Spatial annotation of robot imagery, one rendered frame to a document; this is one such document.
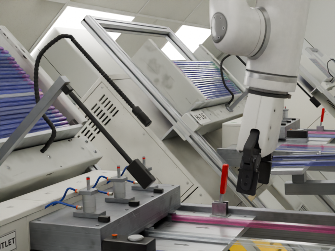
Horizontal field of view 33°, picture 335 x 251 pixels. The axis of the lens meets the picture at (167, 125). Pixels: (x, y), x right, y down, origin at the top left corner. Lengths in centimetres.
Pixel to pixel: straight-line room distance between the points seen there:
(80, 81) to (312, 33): 489
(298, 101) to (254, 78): 462
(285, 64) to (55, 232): 45
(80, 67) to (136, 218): 345
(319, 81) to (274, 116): 468
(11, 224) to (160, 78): 133
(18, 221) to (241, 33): 46
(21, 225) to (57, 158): 29
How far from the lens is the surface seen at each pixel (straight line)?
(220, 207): 117
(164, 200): 113
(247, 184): 92
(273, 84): 91
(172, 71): 215
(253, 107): 91
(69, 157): 126
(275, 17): 90
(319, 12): 864
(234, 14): 87
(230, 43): 87
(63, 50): 450
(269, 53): 90
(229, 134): 218
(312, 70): 560
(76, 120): 133
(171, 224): 113
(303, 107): 552
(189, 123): 198
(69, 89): 93
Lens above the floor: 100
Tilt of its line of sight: 11 degrees up
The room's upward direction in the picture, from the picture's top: 42 degrees counter-clockwise
